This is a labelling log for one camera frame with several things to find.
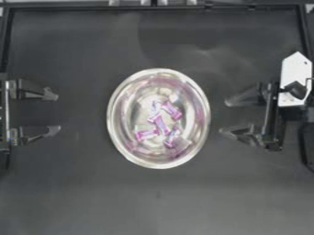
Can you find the purple candy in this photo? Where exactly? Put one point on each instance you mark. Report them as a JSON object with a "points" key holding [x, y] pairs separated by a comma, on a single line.
{"points": [[154, 110], [171, 110], [173, 137], [162, 125], [146, 134]]}

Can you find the steel bowl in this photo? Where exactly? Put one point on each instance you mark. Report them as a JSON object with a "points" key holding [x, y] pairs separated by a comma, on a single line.
{"points": [[122, 122]]}

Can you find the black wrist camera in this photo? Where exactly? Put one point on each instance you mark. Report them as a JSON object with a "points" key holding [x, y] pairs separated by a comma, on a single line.
{"points": [[295, 89]]}

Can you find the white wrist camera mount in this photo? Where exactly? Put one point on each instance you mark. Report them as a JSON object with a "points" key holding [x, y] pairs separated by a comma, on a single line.
{"points": [[291, 76]]}

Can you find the grey frame bracket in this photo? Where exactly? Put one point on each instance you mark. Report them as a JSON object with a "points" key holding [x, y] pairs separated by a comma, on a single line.
{"points": [[114, 2], [162, 2], [146, 2]]}

